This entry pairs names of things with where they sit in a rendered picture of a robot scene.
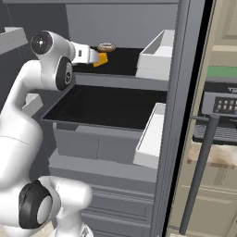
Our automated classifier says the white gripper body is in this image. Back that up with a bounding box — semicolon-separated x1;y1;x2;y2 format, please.
88;47;101;65

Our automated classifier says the yellow cheese wedge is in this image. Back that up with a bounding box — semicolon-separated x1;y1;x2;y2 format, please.
93;52;109;69

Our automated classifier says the grey fridge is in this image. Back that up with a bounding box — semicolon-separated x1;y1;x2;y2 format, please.
0;0;181;237

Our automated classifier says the white fridge door bin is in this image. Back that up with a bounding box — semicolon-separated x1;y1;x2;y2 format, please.
134;29;176;81
132;102;168;170

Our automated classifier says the grey fridge door bin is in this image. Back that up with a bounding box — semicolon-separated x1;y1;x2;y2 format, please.
0;26;30;56
21;93;44;118

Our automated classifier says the grey fridge door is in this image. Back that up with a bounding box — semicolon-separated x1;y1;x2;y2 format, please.
150;0;215;237

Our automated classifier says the beige base cabinet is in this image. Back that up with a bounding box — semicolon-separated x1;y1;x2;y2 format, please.
166;165;237;237

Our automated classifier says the brown glazed donut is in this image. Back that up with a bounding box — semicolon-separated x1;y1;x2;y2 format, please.
96;42;118;53

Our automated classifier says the grey crisper drawer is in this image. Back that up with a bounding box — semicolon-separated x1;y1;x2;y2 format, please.
96;131;143;166
52;122;100;161

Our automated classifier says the green flat item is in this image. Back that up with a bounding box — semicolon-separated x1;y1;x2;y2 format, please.
206;65;237;79

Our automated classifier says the grey freezer drawer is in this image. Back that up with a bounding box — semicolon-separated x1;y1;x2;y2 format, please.
48;151;159;237

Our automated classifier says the beige wall cabinet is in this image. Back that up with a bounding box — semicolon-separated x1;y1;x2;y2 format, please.
212;0;237;68

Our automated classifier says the dark grey fridge door handle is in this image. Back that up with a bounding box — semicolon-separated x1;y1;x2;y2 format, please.
179;113;221;236

